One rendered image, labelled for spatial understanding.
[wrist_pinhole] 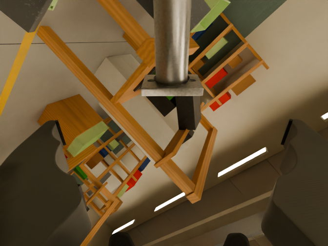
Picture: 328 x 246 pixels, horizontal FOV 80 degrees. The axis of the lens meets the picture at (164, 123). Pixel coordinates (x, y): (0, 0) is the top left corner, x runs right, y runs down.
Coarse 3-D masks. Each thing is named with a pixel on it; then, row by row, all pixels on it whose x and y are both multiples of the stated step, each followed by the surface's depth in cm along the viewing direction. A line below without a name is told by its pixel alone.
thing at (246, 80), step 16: (224, 16) 480; (224, 32) 489; (208, 48) 514; (240, 48) 490; (192, 64) 543; (224, 64) 516; (256, 64) 491; (208, 80) 552; (240, 80) 517; (224, 96) 556
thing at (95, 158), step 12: (108, 120) 643; (120, 132) 640; (108, 144) 593; (132, 144) 646; (96, 156) 538; (120, 156) 580; (144, 156) 653; (108, 168) 527; (84, 180) 467; (120, 180) 593; (132, 180) 568; (84, 192) 496; (120, 192) 516; (108, 204) 468; (120, 204) 503
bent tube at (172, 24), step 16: (160, 0) 14; (176, 0) 14; (160, 16) 15; (176, 16) 15; (160, 32) 16; (176, 32) 15; (160, 48) 16; (176, 48) 16; (160, 64) 17; (176, 64) 17; (144, 80) 19; (160, 80) 18; (176, 80) 17; (192, 80) 19
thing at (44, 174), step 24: (24, 144) 9; (48, 144) 9; (0, 168) 8; (24, 168) 8; (48, 168) 8; (0, 192) 7; (24, 192) 7; (48, 192) 7; (72, 192) 7; (0, 216) 6; (24, 216) 6; (48, 216) 6; (72, 216) 6; (0, 240) 5; (24, 240) 5; (48, 240) 5; (72, 240) 6
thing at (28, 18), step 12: (0, 0) 19; (12, 0) 19; (24, 0) 19; (36, 0) 19; (48, 0) 19; (144, 0) 19; (192, 0) 18; (204, 0) 18; (12, 12) 19; (24, 12) 19; (36, 12) 19; (192, 12) 19; (204, 12) 19; (24, 24) 20; (36, 24) 20; (192, 24) 19
